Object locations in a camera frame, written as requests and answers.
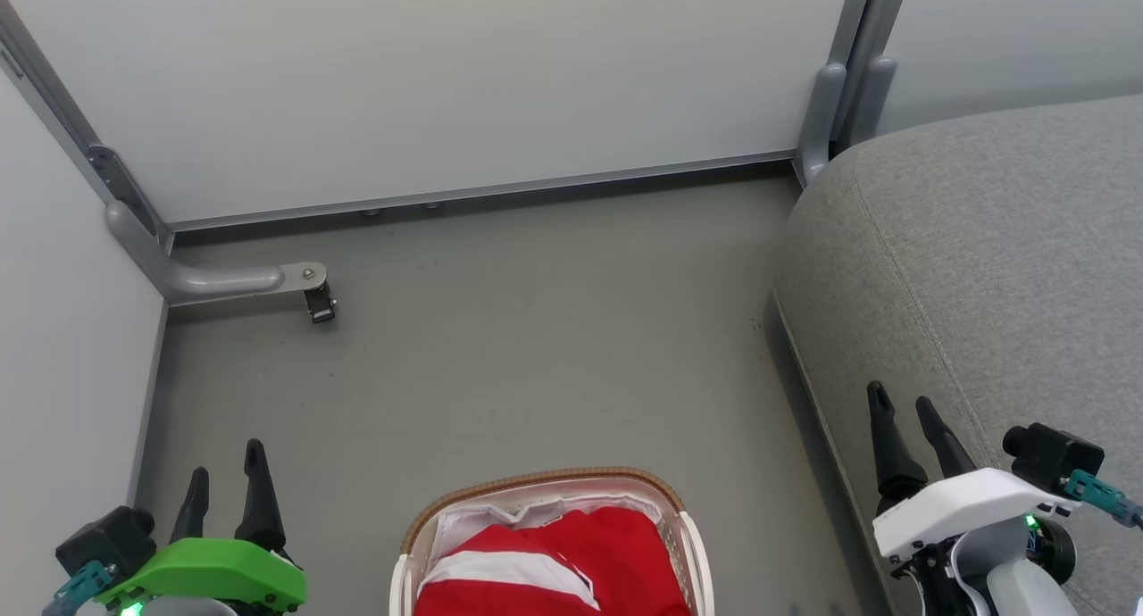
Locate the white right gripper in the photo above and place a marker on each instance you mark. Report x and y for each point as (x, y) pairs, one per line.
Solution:
(960, 504)

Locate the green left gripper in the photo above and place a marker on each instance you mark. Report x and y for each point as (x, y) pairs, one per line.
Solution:
(210, 567)

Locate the red and white garment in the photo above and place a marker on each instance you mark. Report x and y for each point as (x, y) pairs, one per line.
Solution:
(589, 562)

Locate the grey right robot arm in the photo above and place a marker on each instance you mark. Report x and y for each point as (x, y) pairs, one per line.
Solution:
(1000, 571)

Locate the grey fabric sofa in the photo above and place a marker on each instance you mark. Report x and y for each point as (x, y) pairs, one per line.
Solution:
(964, 268)

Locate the black caster wheel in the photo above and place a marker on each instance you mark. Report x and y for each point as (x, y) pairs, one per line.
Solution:
(321, 305)

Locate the white laundry basket brown rim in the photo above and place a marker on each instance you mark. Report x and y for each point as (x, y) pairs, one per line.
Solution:
(688, 553)

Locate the white basket liner cloth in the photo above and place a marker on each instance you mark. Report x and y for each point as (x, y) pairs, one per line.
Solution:
(487, 520)

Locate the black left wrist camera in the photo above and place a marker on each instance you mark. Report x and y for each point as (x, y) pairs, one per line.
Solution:
(105, 540)

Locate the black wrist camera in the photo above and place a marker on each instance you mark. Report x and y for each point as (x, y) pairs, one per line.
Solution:
(105, 540)
(1052, 455)

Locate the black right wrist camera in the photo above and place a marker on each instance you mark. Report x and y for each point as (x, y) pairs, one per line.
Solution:
(1052, 455)

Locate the grey partition foot bracket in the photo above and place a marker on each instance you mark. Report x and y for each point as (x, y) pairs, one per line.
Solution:
(205, 279)

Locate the grey partition post foot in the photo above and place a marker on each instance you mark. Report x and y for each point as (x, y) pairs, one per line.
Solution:
(871, 98)
(820, 116)

